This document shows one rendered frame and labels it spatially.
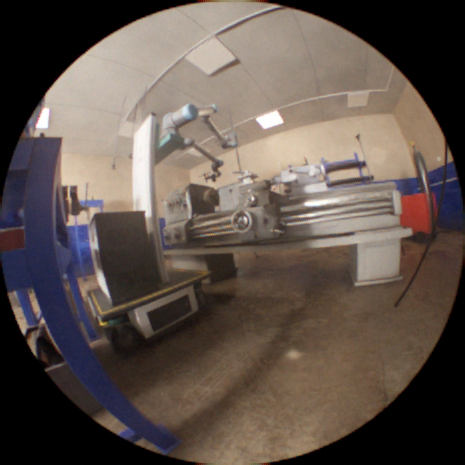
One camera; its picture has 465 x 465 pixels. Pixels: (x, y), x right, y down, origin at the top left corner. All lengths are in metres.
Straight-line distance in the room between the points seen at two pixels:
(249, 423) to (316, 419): 0.22
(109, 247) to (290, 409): 1.10
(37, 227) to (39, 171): 0.09
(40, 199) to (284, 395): 0.87
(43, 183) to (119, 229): 0.72
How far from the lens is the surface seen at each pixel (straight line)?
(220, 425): 0.70
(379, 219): 1.56
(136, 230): 1.02
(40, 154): 0.36
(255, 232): 1.44
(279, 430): 0.68
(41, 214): 0.32
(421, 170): 3.26
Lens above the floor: 0.65
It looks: 2 degrees down
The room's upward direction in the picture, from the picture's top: 8 degrees counter-clockwise
